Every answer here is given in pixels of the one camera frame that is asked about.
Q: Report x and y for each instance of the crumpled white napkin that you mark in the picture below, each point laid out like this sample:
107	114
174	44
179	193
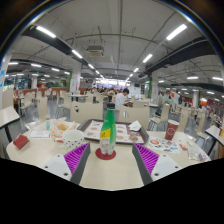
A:
135	125

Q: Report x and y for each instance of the small clear bottle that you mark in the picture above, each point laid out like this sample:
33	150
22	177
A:
48	124

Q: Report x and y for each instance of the clear plastic wrapper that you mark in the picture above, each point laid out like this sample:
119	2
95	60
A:
196	154

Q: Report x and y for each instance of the white printed card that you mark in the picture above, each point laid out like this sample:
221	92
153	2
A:
39	134

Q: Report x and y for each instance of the person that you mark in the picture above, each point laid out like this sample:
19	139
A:
120	100

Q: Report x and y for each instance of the beige side table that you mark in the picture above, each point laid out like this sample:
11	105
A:
213	130
7	115

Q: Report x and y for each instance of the ceiling air conditioner unit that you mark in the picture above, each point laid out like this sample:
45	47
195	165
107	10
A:
95	51

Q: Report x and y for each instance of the red tissue packet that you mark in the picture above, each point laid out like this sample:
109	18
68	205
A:
21	141

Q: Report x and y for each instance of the green plastic drink bottle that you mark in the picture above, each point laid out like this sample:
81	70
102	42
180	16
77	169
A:
108	133

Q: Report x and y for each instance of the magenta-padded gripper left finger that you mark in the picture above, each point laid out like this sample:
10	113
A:
76	160

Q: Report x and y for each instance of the printed sticker sheet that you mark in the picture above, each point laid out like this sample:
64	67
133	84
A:
163	145

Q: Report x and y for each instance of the flat round red coaster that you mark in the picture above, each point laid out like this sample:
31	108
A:
105	157

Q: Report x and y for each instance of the white polka-dot mug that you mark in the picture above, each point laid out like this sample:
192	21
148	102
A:
73	138

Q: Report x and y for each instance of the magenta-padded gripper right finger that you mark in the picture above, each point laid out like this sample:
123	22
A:
147	160

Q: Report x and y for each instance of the ceiling strip lights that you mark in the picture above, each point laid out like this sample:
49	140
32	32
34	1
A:
176	31

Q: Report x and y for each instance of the clear plastic food bag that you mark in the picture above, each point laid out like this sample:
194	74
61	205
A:
61	126

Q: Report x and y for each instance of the red paper cup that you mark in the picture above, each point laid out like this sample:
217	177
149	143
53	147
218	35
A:
171	130

